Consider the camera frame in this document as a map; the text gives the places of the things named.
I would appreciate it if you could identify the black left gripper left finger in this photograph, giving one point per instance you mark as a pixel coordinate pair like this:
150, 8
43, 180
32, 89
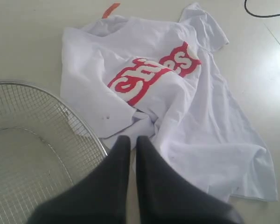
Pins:
100, 198

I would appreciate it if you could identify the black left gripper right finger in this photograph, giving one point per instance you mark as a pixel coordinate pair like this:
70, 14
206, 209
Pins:
167, 198

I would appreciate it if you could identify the white t-shirt red logo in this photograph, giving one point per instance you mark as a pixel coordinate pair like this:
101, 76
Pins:
132, 76

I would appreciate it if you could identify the orange tag on table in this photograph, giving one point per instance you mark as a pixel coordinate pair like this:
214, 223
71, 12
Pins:
109, 10

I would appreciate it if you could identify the silver wire mesh basket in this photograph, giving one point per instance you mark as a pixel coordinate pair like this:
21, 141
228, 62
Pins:
45, 149

